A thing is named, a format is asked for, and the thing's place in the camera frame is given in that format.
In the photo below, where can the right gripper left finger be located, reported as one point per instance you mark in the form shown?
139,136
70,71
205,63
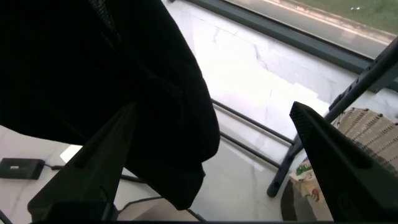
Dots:
87,180

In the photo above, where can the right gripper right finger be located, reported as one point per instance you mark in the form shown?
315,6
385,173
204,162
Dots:
351,180

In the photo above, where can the cream printed garment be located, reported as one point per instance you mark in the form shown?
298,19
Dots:
303,183

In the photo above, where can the black garment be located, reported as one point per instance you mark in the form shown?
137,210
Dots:
93,77

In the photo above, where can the white laundry basket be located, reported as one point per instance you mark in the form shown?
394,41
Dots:
373,133

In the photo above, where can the black clothes rack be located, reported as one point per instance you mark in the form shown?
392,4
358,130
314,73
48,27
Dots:
357,90

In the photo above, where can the window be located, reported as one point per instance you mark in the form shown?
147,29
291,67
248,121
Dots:
295,34

